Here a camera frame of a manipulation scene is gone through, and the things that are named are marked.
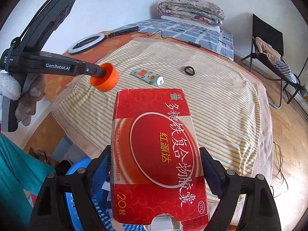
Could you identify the striped garment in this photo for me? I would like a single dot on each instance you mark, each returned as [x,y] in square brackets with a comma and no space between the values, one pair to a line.
[287,73]

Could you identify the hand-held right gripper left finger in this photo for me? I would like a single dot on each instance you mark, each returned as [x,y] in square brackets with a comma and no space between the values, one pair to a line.
[101,170]

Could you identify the blue checked bed sheet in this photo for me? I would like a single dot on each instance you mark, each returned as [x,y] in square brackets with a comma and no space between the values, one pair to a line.
[211,41]

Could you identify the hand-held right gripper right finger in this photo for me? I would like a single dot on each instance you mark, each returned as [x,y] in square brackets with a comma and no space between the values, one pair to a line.
[211,170]

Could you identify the teal printed cream tube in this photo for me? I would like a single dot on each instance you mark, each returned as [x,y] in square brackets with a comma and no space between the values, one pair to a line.
[144,75]

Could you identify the white pillow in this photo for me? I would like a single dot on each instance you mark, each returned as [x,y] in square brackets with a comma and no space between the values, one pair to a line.
[214,28]

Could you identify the beige garment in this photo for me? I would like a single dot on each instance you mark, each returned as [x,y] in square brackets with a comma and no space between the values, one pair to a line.
[264,47]

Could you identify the black folding chair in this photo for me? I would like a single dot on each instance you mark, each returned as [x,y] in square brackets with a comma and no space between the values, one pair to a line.
[267,31]

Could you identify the brown cardboard box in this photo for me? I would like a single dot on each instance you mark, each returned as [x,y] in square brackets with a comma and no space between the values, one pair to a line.
[39,155]

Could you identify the teal clothing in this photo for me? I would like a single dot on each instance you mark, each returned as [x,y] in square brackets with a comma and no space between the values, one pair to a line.
[14,185]

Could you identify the red medicine box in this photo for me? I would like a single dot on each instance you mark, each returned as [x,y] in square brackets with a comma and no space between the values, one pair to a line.
[154,137]

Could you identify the striped towel blanket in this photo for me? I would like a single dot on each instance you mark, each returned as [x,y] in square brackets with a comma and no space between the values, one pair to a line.
[216,113]

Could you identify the blue plastic basket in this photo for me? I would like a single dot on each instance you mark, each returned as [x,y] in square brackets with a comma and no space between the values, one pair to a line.
[103,214]

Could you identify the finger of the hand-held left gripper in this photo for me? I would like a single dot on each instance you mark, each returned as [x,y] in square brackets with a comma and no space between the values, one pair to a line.
[91,70]

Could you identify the folded floral quilt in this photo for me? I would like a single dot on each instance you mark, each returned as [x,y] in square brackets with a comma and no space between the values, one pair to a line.
[190,12]

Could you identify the person's left hand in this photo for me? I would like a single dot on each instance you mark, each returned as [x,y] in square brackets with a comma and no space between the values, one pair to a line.
[26,105]

